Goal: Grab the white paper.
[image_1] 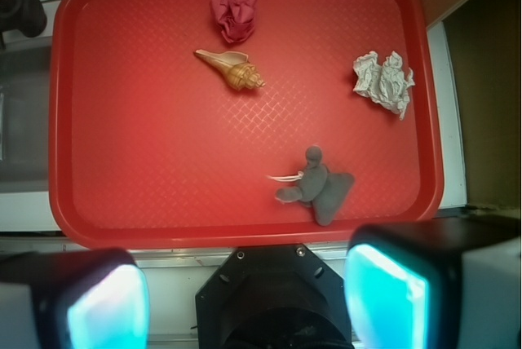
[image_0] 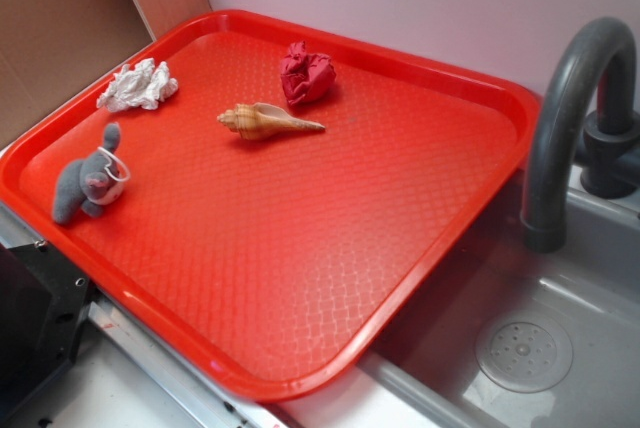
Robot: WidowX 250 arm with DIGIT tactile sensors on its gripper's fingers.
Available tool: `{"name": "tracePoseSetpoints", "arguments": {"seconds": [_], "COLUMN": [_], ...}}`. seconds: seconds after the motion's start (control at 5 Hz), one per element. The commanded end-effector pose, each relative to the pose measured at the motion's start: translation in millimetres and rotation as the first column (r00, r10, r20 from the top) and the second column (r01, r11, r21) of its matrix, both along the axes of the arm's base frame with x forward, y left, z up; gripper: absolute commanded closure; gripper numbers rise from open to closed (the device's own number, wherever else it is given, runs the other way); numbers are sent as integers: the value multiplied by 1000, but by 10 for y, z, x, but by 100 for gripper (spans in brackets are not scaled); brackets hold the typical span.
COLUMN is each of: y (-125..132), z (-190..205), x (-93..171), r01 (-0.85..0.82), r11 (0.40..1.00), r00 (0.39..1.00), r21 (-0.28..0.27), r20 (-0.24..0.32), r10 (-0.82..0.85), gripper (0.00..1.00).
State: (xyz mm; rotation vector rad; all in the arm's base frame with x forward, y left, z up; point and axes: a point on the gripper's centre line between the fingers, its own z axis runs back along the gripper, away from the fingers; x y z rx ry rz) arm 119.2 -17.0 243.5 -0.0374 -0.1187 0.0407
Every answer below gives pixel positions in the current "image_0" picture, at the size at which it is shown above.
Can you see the crumpled white paper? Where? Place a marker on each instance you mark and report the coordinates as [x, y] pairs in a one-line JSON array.
[[145, 85]]

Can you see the red plastic tray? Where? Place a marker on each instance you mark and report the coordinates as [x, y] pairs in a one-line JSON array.
[[271, 265]]

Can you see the tan conch seashell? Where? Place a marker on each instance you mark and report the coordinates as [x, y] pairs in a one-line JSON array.
[[261, 121]]

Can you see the grey plush toy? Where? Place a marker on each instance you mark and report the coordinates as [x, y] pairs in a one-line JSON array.
[[91, 184]]

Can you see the grey toy sink basin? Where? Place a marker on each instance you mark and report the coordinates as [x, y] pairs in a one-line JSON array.
[[500, 336]]

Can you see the grey toy faucet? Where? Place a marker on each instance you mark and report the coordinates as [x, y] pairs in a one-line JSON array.
[[587, 119]]

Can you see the brown cardboard box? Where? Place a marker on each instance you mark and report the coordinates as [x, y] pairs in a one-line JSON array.
[[52, 49]]

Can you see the black metal bracket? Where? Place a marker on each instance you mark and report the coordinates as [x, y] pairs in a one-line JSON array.
[[45, 300]]

